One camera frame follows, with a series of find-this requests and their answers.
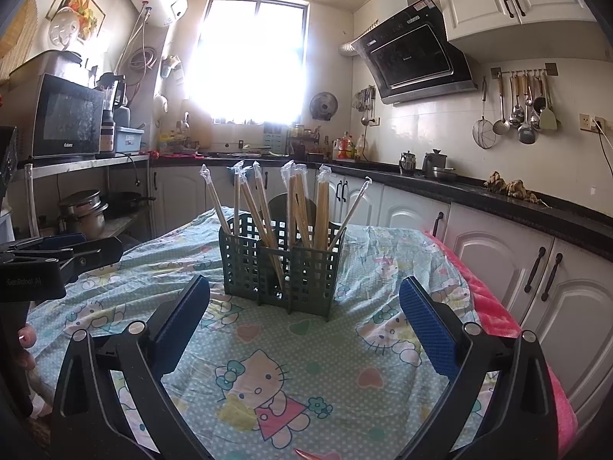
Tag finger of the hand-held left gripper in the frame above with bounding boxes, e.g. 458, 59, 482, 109
10, 232, 88, 253
58, 237, 125, 275

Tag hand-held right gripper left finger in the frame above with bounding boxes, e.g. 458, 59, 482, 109
50, 275, 211, 460

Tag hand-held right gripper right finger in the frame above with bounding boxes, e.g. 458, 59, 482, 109
399, 276, 561, 460

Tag green plastic cutlery holder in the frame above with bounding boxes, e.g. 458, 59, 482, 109
219, 195, 347, 323

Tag bunch of wooden chopsticks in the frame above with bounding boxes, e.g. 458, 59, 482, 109
200, 160, 373, 298

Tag person's left hand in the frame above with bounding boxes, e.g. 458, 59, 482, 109
18, 323, 38, 371

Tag stacked steel pots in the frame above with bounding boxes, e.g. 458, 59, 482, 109
57, 190, 110, 238

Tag black frying pan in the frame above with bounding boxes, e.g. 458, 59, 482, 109
105, 192, 157, 212

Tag pink lettered blanket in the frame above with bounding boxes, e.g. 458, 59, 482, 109
424, 232, 578, 460

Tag metal shelf rack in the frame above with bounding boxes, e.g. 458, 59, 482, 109
14, 153, 152, 250

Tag white lower cabinets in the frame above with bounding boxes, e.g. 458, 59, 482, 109
151, 165, 613, 422

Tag white cabinets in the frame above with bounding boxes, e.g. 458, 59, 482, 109
431, 0, 599, 44
151, 165, 613, 422

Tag cartoon cat printed tablecloth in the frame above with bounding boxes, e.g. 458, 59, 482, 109
26, 206, 499, 460

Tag blue plastic box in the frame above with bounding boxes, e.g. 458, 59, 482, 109
115, 127, 146, 153

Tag black blender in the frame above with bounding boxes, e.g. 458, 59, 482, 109
98, 73, 128, 157

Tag black microwave oven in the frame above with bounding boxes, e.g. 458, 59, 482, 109
31, 73, 105, 160

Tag black kitchen countertop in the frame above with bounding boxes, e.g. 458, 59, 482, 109
151, 153, 613, 262

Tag dried brown roots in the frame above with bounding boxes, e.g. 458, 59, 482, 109
484, 171, 542, 205

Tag steel kettle with black lid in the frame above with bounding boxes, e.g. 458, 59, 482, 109
422, 149, 449, 178

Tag steel appliance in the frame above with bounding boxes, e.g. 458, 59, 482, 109
10, 49, 82, 87

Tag condiment bottles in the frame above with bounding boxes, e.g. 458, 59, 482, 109
333, 131, 367, 162

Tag mesh strainer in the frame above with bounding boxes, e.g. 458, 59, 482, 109
472, 77, 497, 150

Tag steel ladle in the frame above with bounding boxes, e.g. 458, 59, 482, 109
492, 77, 511, 135

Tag white plastic colander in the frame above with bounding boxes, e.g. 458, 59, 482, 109
48, 7, 82, 51

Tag spice rack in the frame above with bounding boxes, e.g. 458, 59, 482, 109
287, 125, 322, 162

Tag hanging steel spoons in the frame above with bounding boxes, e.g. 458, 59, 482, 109
508, 72, 547, 146

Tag bamboo mat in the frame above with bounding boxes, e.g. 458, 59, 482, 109
0, 0, 38, 66

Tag small hanging utensil set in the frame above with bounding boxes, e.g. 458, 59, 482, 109
354, 85, 377, 127

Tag pale green spatula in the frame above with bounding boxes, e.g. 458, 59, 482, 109
539, 73, 561, 131

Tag kitchen window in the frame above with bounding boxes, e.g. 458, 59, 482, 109
192, 0, 308, 126

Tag black range hood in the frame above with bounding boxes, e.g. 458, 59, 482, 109
352, 0, 480, 105

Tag white upper cabinets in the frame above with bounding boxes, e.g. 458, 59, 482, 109
431, 0, 599, 44

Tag coiled hose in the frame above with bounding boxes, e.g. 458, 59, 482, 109
117, 10, 159, 102

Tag fruit wall picture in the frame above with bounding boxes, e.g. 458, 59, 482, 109
45, 0, 107, 42

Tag small grey wall fan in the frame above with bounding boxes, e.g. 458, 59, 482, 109
309, 92, 339, 122

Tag black power cable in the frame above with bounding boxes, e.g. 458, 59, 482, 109
594, 122, 613, 164

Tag metal utensil rail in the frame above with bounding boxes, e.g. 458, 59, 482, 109
491, 62, 559, 80

